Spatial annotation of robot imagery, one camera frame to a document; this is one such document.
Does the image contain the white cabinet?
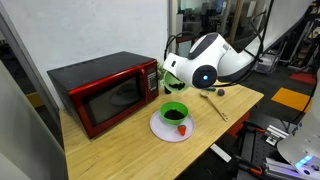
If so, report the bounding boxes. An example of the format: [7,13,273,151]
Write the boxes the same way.
[175,35,198,58]

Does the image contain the orange floor mat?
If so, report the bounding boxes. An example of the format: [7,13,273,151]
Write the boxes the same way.
[270,87,314,113]

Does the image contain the beige plastic spoon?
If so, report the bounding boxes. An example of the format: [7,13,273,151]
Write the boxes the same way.
[199,90,230,122]

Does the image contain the red floor mat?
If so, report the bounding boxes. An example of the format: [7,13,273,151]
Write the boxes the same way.
[289,72,319,86]

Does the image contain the black breadboard base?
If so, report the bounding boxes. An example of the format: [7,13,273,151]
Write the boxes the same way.
[233,114,301,180]

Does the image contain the orange handled clamp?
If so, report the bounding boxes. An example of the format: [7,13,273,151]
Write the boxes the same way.
[234,156,264,177]
[243,120,268,134]

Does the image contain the grey partition panel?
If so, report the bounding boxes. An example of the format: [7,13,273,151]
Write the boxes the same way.
[0,61,69,180]

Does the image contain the white flat board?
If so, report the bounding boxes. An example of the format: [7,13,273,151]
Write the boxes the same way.
[209,143,233,163]

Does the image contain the grey metal frame post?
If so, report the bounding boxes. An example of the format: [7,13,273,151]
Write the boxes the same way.
[0,3,62,128]

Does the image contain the small potted plant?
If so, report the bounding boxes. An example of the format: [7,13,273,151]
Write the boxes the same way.
[157,63,167,81]

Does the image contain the metal shelf rack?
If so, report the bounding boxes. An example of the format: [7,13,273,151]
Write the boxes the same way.
[279,6,320,69]

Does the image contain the red toy strawberry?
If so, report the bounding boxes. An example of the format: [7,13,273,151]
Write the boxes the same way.
[176,124,188,137]

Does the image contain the green bowl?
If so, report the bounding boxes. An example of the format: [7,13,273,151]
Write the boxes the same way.
[159,101,190,126]

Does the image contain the aluminium bracket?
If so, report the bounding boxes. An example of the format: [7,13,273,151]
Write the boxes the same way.
[265,124,289,147]

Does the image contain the white storage bin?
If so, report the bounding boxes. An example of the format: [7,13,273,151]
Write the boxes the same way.
[254,52,280,74]

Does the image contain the coffee beans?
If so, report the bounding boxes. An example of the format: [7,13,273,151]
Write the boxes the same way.
[168,82,186,91]
[163,109,186,121]

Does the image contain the coffee beans in bowl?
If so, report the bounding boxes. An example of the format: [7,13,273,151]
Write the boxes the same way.
[163,109,186,121]

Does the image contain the pale lavender plate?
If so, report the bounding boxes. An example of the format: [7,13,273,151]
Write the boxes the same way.
[149,109,196,143]

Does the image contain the red black microwave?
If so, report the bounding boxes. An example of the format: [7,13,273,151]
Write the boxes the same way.
[46,50,160,140]

